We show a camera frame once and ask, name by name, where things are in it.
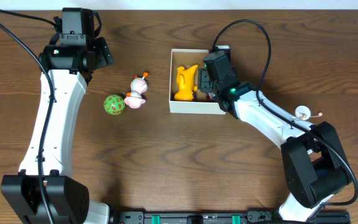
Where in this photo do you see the green number ball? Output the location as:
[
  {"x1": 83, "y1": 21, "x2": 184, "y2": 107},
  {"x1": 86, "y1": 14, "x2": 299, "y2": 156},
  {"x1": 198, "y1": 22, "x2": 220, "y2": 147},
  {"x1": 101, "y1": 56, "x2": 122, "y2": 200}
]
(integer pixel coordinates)
[{"x1": 103, "y1": 95, "x2": 126, "y2": 115}]

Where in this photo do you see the white wooden kendama toy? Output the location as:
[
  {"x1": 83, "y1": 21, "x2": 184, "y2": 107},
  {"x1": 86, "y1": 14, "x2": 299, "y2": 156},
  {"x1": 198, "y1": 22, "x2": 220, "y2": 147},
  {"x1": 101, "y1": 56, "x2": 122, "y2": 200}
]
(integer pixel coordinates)
[{"x1": 295, "y1": 105, "x2": 323, "y2": 120}]

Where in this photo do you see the white pink chicken toy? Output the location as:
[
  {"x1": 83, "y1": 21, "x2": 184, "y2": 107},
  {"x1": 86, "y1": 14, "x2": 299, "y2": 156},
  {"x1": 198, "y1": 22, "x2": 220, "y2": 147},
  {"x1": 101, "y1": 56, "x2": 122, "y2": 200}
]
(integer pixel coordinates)
[{"x1": 124, "y1": 72, "x2": 149, "y2": 109}]

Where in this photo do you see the orange rubber animal toy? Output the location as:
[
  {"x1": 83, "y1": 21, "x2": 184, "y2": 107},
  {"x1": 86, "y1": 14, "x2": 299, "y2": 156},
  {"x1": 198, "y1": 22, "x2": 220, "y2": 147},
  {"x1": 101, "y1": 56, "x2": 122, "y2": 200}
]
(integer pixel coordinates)
[{"x1": 174, "y1": 65, "x2": 198, "y2": 101}]

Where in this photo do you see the white cardboard box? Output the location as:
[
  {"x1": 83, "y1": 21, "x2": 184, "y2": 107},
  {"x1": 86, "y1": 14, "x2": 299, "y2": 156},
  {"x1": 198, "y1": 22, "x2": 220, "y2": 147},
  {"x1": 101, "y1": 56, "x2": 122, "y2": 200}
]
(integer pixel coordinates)
[{"x1": 168, "y1": 49, "x2": 226, "y2": 114}]

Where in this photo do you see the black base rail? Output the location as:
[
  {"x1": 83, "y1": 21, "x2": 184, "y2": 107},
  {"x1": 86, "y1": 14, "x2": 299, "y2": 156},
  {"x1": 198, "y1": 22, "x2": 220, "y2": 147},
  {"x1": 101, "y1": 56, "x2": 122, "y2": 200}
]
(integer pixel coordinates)
[{"x1": 109, "y1": 210, "x2": 352, "y2": 224}]

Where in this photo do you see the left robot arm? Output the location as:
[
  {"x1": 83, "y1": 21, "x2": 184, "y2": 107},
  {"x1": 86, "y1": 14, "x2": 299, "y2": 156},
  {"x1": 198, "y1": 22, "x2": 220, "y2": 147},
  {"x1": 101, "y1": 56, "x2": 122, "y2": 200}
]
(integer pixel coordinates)
[{"x1": 1, "y1": 7, "x2": 113, "y2": 223}]

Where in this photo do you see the red grey toy car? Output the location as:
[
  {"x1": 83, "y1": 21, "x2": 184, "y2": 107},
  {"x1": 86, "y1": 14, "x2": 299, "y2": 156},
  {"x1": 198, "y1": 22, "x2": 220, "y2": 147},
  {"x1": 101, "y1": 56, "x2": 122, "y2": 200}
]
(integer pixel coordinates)
[{"x1": 204, "y1": 93, "x2": 216, "y2": 101}]

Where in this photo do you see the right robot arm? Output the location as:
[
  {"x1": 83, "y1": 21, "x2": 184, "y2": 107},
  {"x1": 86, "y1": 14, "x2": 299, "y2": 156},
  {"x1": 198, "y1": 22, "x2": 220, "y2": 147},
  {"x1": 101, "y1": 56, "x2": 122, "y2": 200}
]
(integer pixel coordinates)
[{"x1": 199, "y1": 50, "x2": 352, "y2": 222}]

